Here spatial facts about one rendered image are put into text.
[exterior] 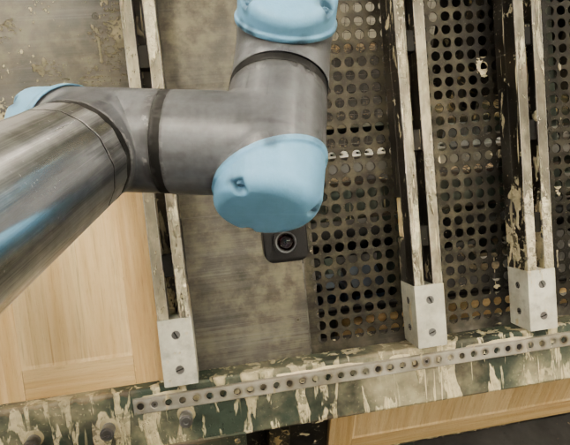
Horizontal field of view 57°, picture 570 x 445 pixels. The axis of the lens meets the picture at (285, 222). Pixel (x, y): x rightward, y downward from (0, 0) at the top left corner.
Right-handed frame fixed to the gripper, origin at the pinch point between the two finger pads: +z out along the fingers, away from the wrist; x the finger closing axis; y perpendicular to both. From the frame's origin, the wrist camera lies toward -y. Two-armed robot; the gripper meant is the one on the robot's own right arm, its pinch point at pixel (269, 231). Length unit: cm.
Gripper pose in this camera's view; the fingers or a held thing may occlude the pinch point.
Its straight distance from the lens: 67.7
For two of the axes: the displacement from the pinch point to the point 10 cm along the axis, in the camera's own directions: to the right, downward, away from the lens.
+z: -0.7, 4.6, 8.8
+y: -1.4, -8.8, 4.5
